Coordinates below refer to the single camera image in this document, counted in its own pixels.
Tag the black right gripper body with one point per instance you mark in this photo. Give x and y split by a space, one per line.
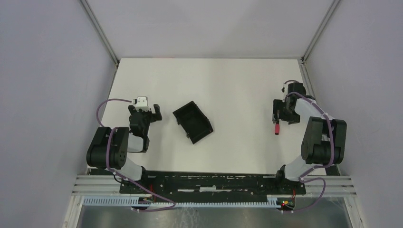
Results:
289 116

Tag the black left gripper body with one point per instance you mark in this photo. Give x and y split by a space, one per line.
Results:
148 117

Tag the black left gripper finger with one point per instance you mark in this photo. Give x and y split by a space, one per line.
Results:
157 116
131 109

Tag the red handled screwdriver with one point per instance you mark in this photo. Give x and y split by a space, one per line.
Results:
277 127

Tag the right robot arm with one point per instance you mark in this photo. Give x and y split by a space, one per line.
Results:
323 143

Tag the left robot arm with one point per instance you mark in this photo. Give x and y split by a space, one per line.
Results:
109 148

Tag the black plastic bin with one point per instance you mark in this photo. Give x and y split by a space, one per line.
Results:
194 122

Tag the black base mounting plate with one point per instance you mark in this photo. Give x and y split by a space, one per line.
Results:
203 187

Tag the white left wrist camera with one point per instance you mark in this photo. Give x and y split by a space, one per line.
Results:
141 104

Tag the aluminium right side rail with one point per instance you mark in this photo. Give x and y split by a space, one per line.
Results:
326 83

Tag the aluminium rail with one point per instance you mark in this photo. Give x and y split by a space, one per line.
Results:
95 185
326 83

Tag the aluminium right corner post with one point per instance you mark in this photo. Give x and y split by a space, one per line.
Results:
322 26

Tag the aluminium corner post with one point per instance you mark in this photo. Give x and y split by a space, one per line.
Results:
99 31
322 26

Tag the aluminium front rail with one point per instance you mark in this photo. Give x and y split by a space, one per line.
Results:
95 185

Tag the white slotted cable duct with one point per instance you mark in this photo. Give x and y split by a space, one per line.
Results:
133 201

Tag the aluminium left corner post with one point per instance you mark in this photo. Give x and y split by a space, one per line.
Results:
99 31

